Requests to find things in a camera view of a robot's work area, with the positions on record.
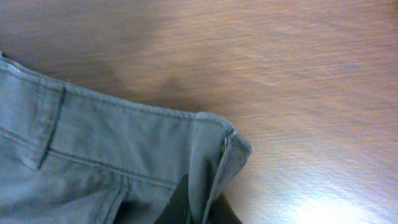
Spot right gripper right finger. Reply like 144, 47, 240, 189
208, 194, 243, 224

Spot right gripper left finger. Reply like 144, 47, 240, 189
154, 175, 192, 224

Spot grey shorts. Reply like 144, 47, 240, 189
1, 57, 252, 223

